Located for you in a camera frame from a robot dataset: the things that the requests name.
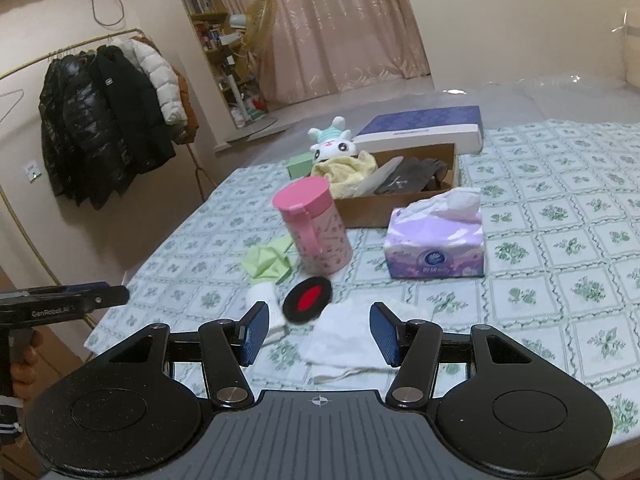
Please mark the pale yellow towel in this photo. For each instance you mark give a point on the pale yellow towel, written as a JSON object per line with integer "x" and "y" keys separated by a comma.
{"x": 345, "y": 172}

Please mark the white wall socket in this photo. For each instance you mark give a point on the white wall socket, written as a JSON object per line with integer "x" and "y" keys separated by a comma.
{"x": 33, "y": 170}

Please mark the brown jacket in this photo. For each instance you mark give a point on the brown jacket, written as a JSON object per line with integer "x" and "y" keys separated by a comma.
{"x": 187, "y": 110}

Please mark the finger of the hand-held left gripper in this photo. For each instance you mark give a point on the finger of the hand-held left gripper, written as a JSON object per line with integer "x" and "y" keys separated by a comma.
{"x": 107, "y": 297}
{"x": 85, "y": 288}

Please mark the green floral tablecloth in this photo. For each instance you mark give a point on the green floral tablecloth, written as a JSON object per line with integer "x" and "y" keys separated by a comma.
{"x": 550, "y": 260}

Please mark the black round pad red centre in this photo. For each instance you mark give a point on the black round pad red centre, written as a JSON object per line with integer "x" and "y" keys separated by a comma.
{"x": 310, "y": 297}

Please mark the brown cardboard box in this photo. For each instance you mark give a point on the brown cardboard box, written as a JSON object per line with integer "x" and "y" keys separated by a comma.
{"x": 365, "y": 210}

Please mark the golden clothes rack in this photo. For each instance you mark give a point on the golden clothes rack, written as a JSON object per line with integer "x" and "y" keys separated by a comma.
{"x": 75, "y": 52}

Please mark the glossy black puffer jacket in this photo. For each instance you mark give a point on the glossy black puffer jacket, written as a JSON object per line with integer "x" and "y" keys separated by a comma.
{"x": 65, "y": 135}

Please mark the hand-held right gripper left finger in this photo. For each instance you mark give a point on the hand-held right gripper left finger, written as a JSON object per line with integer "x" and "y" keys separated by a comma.
{"x": 255, "y": 332}

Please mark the white puffer jacket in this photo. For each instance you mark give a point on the white puffer jacket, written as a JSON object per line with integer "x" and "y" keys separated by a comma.
{"x": 160, "y": 80}

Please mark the pink patterned bottle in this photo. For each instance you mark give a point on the pink patterned bottle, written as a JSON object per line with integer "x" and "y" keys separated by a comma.
{"x": 325, "y": 240}

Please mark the large white cloth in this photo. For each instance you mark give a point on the large white cloth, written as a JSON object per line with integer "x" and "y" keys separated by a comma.
{"x": 345, "y": 335}

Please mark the small green box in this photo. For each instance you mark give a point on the small green box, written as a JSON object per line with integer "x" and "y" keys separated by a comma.
{"x": 299, "y": 165}

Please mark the white rabbit plush toy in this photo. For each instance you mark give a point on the white rabbit plush toy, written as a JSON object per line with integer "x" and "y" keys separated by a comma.
{"x": 332, "y": 149}

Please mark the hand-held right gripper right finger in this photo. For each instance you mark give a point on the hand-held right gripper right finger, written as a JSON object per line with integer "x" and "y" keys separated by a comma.
{"x": 385, "y": 332}

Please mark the matte black jacket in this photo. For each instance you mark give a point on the matte black jacket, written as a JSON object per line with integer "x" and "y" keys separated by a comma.
{"x": 130, "y": 125}

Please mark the purple tissue pack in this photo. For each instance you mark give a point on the purple tissue pack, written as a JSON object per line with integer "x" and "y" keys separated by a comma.
{"x": 435, "y": 245}

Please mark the person's left hand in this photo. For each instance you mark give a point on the person's left hand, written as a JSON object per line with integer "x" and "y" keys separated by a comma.
{"x": 22, "y": 380}

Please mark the blue and white flat box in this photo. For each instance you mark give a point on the blue and white flat box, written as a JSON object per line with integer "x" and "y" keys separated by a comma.
{"x": 425, "y": 120}

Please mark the light green cloth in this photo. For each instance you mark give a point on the light green cloth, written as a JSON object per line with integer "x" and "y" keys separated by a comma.
{"x": 265, "y": 262}

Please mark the wooden bookshelf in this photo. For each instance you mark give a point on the wooden bookshelf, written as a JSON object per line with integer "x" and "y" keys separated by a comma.
{"x": 197, "y": 2}

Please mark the pink patterned curtain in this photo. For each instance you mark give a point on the pink patterned curtain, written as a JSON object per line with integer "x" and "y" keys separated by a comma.
{"x": 340, "y": 25}

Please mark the standing fan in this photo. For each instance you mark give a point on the standing fan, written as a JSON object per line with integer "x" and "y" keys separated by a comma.
{"x": 260, "y": 20}

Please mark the beige bed headboard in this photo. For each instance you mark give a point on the beige bed headboard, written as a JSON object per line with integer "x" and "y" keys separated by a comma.
{"x": 631, "y": 55}

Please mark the dark grey cloth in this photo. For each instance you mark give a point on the dark grey cloth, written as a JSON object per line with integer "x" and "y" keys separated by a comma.
{"x": 415, "y": 175}

